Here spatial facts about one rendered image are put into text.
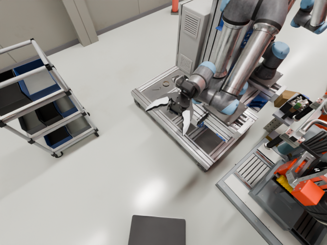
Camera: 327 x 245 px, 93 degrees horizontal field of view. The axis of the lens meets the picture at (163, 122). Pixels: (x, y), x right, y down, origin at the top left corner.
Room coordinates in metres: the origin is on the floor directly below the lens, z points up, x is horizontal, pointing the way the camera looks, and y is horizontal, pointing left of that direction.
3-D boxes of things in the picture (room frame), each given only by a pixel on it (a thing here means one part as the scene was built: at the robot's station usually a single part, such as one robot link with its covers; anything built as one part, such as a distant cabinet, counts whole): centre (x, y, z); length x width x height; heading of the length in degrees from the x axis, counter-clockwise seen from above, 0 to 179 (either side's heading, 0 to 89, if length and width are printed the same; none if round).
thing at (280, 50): (0.99, -0.79, 0.98); 0.13 x 0.12 x 0.14; 27
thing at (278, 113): (0.92, -1.27, 0.44); 0.43 x 0.17 x 0.03; 128
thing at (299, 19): (1.20, -0.98, 1.12); 0.11 x 0.08 x 0.11; 27
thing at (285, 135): (0.36, -0.68, 0.93); 0.09 x 0.05 x 0.05; 38
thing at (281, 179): (0.15, -0.91, 0.51); 0.29 x 0.06 x 0.06; 38
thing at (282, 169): (0.27, -0.96, 0.48); 0.16 x 0.12 x 0.17; 38
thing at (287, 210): (0.17, -1.04, 0.32); 0.40 x 0.30 x 0.28; 128
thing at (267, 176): (0.20, -1.09, 0.13); 0.50 x 0.36 x 0.10; 128
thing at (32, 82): (0.85, 1.06, 0.50); 0.54 x 0.42 x 1.00; 128
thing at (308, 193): (0.10, -0.69, 0.85); 0.09 x 0.08 x 0.07; 128
